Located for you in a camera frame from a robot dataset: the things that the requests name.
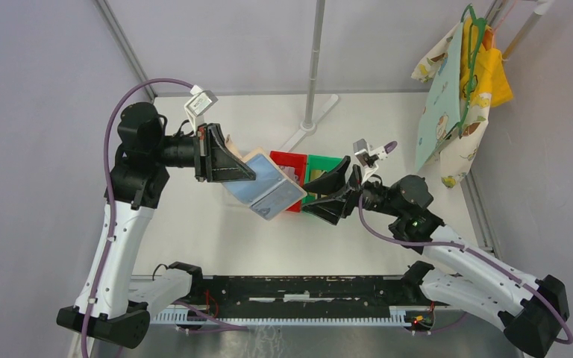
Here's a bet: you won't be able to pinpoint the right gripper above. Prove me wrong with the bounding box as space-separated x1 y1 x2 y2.
300 155 404 224

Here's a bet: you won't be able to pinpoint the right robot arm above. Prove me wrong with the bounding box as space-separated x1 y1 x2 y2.
302 158 573 357

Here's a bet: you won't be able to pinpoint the hanging patterned cloth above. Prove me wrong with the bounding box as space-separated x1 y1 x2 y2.
411 23 490 188

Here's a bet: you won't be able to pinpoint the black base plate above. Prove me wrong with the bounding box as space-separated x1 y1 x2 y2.
181 275 431 320

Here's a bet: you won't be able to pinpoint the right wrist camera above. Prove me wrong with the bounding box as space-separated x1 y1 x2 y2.
353 139 398 182

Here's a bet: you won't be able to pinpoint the green plastic bin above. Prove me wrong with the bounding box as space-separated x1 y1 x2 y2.
301 155 350 225

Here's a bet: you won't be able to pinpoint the green clothes hanger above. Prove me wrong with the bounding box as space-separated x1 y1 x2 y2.
458 4 493 139

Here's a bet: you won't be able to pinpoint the white pole stand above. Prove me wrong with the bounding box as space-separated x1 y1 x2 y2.
278 0 339 152

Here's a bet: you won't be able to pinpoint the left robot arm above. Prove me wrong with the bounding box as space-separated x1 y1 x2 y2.
57 102 256 349

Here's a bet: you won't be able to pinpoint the white cable duct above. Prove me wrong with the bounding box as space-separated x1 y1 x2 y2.
148 308 409 327

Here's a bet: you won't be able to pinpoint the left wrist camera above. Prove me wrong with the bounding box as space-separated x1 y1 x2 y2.
184 85 218 132

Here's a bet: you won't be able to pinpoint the gold cards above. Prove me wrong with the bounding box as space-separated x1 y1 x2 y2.
310 169 326 182

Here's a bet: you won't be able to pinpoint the red plastic bin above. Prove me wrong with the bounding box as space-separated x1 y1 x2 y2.
269 151 308 186

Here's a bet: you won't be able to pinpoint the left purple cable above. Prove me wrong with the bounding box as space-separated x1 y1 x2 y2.
79 78 251 358

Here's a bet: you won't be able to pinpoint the yellow hanging garment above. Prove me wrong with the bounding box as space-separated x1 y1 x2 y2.
460 18 513 107

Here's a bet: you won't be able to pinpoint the beige card holder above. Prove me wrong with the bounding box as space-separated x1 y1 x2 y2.
222 136 306 221

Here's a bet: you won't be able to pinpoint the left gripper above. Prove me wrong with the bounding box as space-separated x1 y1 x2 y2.
152 122 257 182

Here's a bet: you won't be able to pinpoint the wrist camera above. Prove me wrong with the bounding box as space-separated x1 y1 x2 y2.
184 85 218 132
353 139 398 182

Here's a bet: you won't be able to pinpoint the white hanger rail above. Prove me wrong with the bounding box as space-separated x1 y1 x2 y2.
502 0 555 61

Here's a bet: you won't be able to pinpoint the purple cable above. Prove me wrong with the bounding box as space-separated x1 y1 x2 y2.
79 78 251 358
357 140 573 346

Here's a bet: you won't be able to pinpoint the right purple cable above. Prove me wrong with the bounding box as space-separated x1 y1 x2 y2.
357 140 573 346

